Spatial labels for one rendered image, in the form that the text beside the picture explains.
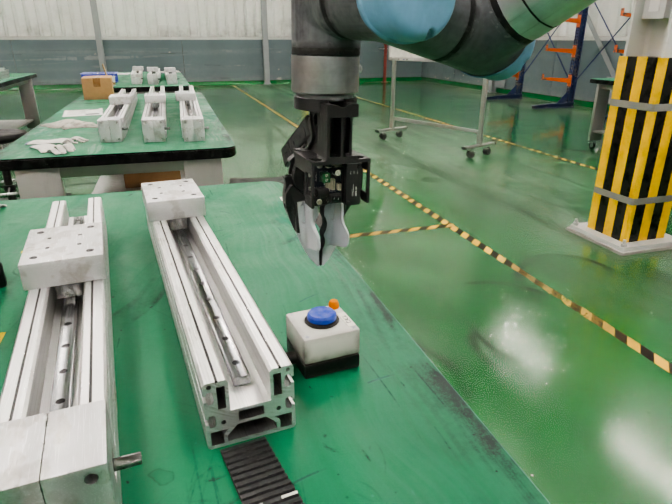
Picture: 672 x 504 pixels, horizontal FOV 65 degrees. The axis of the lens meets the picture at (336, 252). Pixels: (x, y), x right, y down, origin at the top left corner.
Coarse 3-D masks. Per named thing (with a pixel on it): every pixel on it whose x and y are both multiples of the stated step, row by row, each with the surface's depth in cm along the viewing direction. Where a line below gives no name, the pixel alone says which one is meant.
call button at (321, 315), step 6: (318, 306) 74; (324, 306) 74; (312, 312) 72; (318, 312) 72; (324, 312) 72; (330, 312) 72; (312, 318) 71; (318, 318) 70; (324, 318) 70; (330, 318) 71; (318, 324) 70; (324, 324) 70
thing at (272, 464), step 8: (256, 464) 55; (264, 464) 55; (272, 464) 55; (280, 464) 55; (232, 472) 54; (240, 472) 54; (248, 472) 54; (256, 472) 54; (264, 472) 54; (232, 480) 53; (240, 480) 53
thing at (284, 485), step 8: (288, 480) 52; (264, 488) 51; (272, 488) 51; (280, 488) 51; (288, 488) 51; (240, 496) 50; (248, 496) 50; (256, 496) 51; (264, 496) 50; (272, 496) 50
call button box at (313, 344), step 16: (288, 320) 73; (304, 320) 72; (336, 320) 72; (288, 336) 74; (304, 336) 69; (320, 336) 69; (336, 336) 69; (352, 336) 70; (288, 352) 72; (304, 352) 68; (320, 352) 69; (336, 352) 70; (352, 352) 71; (304, 368) 69; (320, 368) 70; (336, 368) 71
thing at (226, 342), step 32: (160, 224) 102; (192, 224) 104; (160, 256) 93; (192, 256) 94; (224, 256) 87; (192, 288) 85; (224, 288) 78; (192, 320) 67; (224, 320) 73; (256, 320) 67; (192, 352) 61; (224, 352) 66; (256, 352) 63; (192, 384) 66; (224, 384) 56; (256, 384) 62; (288, 384) 59; (224, 416) 57; (256, 416) 59; (288, 416) 62
